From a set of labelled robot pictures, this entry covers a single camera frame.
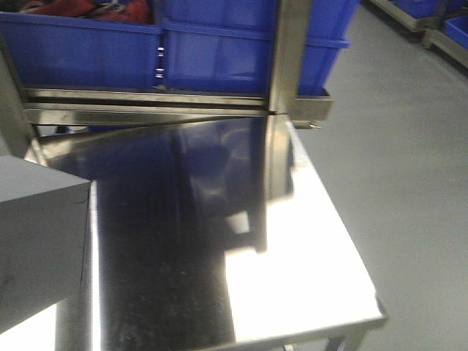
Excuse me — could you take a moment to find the gray square base block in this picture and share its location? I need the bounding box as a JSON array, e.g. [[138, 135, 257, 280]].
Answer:
[[1, 156, 91, 331]]

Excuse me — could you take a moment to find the right blue bin on rack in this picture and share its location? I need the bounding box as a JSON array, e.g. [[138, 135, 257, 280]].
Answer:
[[159, 1, 358, 96]]

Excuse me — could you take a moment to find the left blue bin with clothes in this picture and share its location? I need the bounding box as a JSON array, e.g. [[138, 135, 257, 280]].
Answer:
[[1, 1, 162, 89]]

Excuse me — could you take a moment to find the red Nike clothing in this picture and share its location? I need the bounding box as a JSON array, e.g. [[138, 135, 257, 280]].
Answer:
[[19, 0, 154, 24]]

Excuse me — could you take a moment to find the far steel shelf rack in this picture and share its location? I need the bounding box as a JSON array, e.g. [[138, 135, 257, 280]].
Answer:
[[370, 0, 467, 67]]

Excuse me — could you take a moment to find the stainless steel rack frame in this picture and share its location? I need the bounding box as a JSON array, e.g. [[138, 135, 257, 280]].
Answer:
[[1, 1, 333, 165]]

